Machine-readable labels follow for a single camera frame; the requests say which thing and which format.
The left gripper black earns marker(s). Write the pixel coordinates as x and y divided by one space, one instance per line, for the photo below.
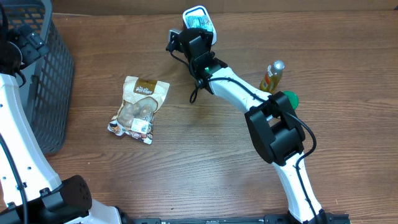
33 46

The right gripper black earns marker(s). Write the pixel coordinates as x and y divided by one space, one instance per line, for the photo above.
199 35

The teal snack packet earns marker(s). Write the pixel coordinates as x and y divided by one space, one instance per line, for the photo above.
202 22

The brown snack bag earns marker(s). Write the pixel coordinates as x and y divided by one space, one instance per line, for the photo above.
141 100

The yellow liquid bottle silver cap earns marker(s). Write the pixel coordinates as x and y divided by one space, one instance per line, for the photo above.
272 77

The green lid white jar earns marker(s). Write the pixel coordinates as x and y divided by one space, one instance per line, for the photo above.
293 98

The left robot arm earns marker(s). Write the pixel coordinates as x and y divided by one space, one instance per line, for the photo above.
32 190

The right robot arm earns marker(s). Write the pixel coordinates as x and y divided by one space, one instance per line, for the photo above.
275 130

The white barcode scanner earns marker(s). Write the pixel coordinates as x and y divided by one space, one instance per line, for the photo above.
198 11

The grey plastic mesh basket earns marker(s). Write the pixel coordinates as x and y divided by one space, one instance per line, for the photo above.
45 85

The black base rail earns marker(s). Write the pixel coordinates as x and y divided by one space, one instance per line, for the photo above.
327 218

